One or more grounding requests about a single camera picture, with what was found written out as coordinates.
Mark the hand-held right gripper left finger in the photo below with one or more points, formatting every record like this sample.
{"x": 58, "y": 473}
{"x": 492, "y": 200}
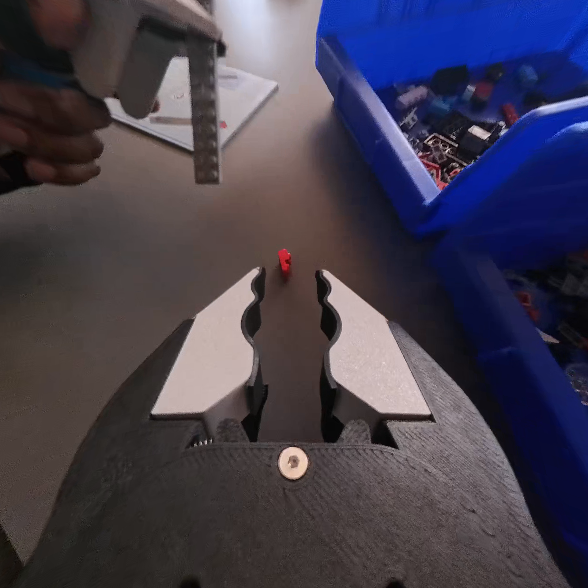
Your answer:
{"x": 211, "y": 363}

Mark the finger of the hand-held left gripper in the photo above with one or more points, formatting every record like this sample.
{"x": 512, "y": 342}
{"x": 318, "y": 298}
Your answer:
{"x": 133, "y": 69}
{"x": 183, "y": 18}

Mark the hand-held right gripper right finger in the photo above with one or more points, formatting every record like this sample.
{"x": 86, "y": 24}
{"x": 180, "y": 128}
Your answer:
{"x": 372, "y": 363}

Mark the long grey brick plate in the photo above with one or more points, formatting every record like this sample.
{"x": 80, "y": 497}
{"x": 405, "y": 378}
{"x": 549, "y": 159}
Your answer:
{"x": 206, "y": 128}

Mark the small red brick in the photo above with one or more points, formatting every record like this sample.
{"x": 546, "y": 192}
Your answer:
{"x": 285, "y": 264}

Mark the grey desk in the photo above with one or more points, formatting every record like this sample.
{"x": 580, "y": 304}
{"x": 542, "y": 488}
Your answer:
{"x": 138, "y": 275}

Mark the person's left hand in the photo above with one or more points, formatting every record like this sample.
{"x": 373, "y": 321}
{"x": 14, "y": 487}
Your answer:
{"x": 50, "y": 133}

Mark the pale blue instruction booklet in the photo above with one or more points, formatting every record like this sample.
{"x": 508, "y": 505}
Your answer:
{"x": 248, "y": 99}

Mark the blue plastic bin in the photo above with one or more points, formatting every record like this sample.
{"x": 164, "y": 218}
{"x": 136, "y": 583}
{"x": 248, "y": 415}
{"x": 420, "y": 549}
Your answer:
{"x": 367, "y": 128}
{"x": 514, "y": 413}

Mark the pile of toy bricks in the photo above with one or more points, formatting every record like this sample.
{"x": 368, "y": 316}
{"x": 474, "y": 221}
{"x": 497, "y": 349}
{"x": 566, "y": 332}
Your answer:
{"x": 569, "y": 285}
{"x": 459, "y": 133}

